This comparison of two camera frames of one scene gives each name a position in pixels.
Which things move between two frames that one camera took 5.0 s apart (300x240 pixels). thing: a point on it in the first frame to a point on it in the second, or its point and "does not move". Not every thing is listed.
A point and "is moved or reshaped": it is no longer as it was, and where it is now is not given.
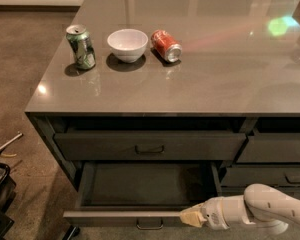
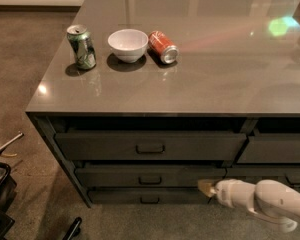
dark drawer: [276, 148] does not move
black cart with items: [2, 198] does not move
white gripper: [214, 211] to [224, 189]
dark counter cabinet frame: [178, 153] does not move
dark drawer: [149, 146] does not move
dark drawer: [141, 194] is moved or reshaped
